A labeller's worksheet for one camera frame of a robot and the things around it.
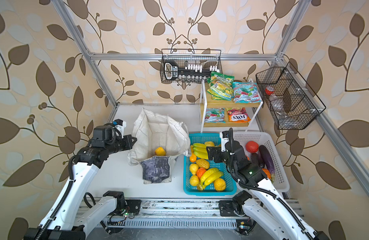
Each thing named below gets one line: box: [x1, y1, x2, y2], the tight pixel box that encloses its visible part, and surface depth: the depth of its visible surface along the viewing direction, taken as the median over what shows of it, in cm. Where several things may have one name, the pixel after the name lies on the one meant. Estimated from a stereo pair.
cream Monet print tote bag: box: [127, 108, 191, 184], surface depth 81 cm
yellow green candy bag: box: [207, 71, 235, 101], surface depth 78 cm
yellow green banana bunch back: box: [193, 143, 209, 160], surface depth 90 cm
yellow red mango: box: [155, 146, 166, 156], surface depth 91 cm
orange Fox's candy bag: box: [226, 107, 251, 123], surface depth 92 cm
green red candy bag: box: [204, 107, 226, 124], surface depth 90 cm
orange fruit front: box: [214, 178, 226, 192], surface depth 78 cm
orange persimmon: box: [196, 167, 207, 179], surface depth 82 cm
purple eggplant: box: [259, 145, 275, 174], surface depth 86 cm
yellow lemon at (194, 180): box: [189, 175, 200, 187], surface depth 81 cm
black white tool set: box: [164, 60, 220, 84], surface depth 85 cm
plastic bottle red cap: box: [264, 86, 285, 115], surface depth 80 cm
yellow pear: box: [189, 163, 199, 175], surface depth 85 cm
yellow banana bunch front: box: [200, 167, 224, 189], surface depth 78 cm
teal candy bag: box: [232, 81, 261, 103], surface depth 77 cm
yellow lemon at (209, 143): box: [204, 141, 215, 147], surface depth 91 cm
